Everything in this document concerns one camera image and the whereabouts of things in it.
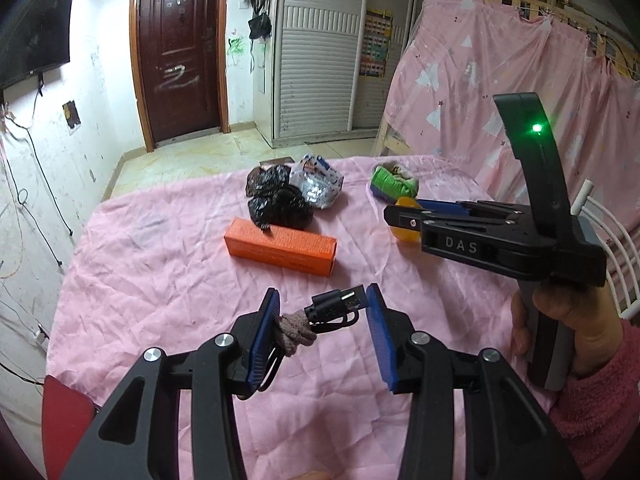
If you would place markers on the colourful wall chart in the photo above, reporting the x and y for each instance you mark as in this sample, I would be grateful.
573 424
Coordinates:
377 33

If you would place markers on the pink patterned bed curtain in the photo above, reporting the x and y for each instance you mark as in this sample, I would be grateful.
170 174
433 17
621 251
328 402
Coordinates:
599 142

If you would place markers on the white louvered wardrobe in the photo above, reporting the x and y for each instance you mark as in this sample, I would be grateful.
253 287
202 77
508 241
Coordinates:
307 87

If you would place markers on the small orange plastic cup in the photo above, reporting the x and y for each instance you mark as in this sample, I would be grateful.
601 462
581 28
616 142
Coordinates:
406 230

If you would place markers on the brown floor scale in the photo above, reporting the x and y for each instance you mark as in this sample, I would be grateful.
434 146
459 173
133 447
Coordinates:
277 161

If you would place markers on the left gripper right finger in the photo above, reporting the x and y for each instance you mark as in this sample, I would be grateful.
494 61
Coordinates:
507 433

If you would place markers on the crumpled printed plastic wrapper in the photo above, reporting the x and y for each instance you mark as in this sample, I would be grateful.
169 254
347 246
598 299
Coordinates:
319 183

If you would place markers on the orange cardboard box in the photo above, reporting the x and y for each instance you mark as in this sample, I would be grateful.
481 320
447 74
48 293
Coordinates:
290 249

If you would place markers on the black plastic bag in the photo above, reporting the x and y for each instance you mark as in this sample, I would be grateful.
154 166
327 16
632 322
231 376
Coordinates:
274 201

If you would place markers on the pink tablecloth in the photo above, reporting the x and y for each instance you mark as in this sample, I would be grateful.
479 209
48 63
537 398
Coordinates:
152 269

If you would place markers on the wall mounted black television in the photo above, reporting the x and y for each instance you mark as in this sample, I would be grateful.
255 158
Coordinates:
40 42

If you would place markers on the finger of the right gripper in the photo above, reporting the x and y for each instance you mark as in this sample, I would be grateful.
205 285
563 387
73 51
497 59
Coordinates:
443 207

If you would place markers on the black hanging bag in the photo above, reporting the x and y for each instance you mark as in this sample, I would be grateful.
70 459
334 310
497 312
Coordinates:
260 26

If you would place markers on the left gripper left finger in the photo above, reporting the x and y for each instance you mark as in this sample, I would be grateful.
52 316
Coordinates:
135 433

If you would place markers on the dark brown door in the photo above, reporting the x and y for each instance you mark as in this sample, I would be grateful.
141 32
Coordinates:
178 67

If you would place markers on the pink fleece sleeve forearm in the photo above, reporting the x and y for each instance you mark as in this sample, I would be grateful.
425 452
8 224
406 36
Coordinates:
598 416

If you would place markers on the red chair seat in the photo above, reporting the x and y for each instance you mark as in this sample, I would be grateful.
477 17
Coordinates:
65 416

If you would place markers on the white metal chair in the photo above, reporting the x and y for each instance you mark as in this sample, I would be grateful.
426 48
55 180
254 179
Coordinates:
621 250

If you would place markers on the person's right hand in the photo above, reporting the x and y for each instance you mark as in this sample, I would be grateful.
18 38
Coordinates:
592 316

